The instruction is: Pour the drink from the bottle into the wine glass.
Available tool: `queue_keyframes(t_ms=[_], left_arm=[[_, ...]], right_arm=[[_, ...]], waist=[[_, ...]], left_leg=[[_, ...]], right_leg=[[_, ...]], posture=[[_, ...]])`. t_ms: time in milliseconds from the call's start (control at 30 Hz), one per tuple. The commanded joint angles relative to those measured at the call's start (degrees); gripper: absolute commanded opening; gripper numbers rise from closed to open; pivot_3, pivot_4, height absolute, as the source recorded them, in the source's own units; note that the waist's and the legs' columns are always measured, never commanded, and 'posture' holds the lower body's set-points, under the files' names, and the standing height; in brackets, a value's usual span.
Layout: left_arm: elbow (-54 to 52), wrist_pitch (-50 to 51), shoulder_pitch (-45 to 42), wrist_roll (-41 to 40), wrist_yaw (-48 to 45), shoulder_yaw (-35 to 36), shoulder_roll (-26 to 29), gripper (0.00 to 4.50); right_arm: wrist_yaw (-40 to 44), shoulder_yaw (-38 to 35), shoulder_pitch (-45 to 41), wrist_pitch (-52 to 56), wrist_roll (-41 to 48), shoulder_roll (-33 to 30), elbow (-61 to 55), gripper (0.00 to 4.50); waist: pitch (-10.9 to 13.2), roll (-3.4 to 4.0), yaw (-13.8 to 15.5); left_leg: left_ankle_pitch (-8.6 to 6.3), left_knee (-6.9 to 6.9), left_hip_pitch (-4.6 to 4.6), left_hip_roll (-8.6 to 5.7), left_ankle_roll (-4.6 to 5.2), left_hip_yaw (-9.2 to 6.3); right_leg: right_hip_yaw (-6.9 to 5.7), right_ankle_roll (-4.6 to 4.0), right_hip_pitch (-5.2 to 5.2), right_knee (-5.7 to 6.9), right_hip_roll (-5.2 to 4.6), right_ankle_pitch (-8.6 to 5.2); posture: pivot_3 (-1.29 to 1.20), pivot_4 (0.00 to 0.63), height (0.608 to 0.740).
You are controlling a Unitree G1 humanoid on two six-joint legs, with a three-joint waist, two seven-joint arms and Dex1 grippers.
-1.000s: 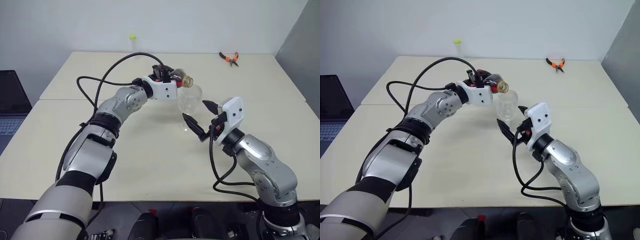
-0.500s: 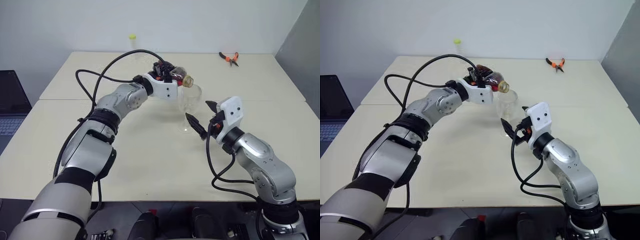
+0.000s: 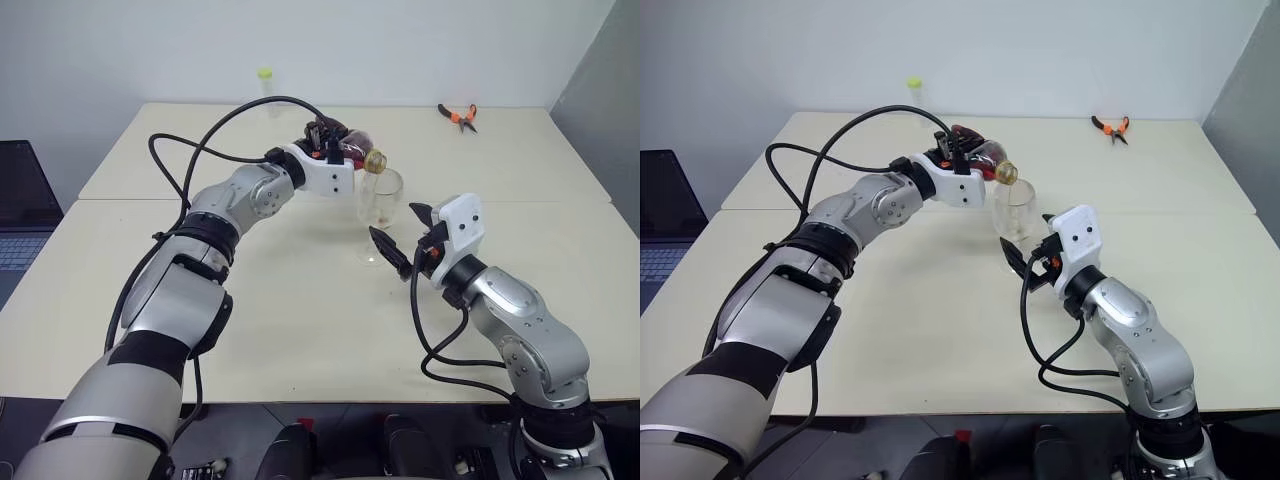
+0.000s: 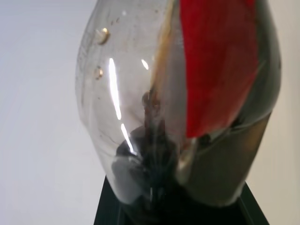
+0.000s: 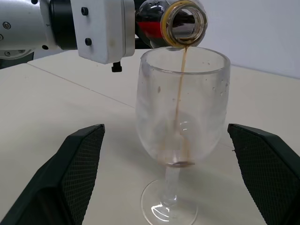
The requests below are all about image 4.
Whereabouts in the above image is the dark soda bottle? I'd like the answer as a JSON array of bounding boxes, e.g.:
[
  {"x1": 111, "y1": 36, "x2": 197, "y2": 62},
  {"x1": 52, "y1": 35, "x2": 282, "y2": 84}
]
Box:
[{"x1": 74, "y1": 0, "x2": 282, "y2": 210}]

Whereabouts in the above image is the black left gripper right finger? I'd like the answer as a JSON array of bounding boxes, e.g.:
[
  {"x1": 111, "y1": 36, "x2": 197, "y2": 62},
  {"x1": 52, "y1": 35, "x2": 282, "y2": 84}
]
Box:
[{"x1": 225, "y1": 180, "x2": 270, "y2": 225}]

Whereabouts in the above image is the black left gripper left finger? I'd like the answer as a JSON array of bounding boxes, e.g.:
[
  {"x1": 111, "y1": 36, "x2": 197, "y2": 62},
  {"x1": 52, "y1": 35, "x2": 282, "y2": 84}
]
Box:
[{"x1": 93, "y1": 177, "x2": 125, "y2": 225}]

